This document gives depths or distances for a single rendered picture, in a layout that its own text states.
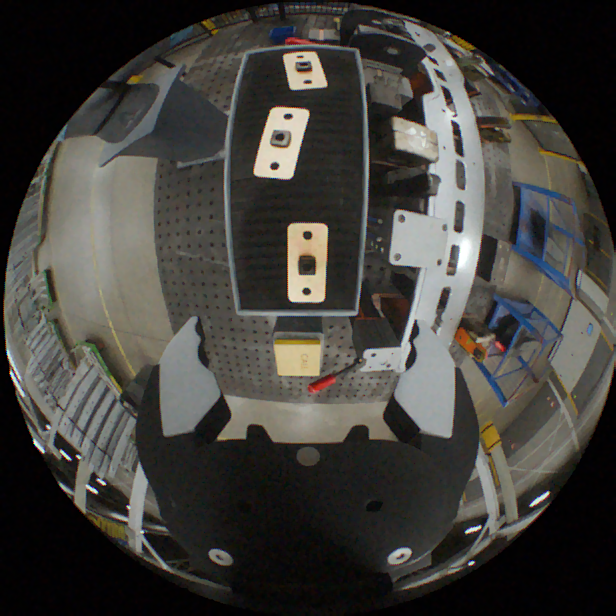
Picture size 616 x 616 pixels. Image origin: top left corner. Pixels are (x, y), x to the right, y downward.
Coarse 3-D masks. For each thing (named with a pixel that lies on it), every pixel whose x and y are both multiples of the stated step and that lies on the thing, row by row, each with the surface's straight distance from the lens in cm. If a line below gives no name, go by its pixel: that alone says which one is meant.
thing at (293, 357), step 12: (276, 348) 27; (288, 348) 27; (300, 348) 26; (312, 348) 26; (276, 360) 28; (288, 360) 28; (300, 360) 28; (312, 360) 28; (288, 372) 30; (300, 372) 30; (312, 372) 30
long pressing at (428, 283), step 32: (448, 64) 80; (448, 128) 53; (448, 160) 48; (480, 160) 57; (448, 192) 46; (480, 192) 54; (480, 224) 54; (448, 256) 48; (416, 288) 45; (448, 320) 56
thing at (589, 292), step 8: (576, 280) 817; (584, 280) 814; (584, 288) 809; (592, 288) 810; (584, 296) 913; (592, 296) 806; (600, 296) 809; (592, 304) 899; (600, 304) 806; (600, 312) 870
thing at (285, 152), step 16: (272, 112) 23; (288, 112) 23; (304, 112) 23; (272, 128) 22; (288, 128) 22; (304, 128) 22; (272, 144) 20; (288, 144) 21; (256, 160) 21; (272, 160) 21; (288, 160) 21; (272, 176) 20; (288, 176) 20
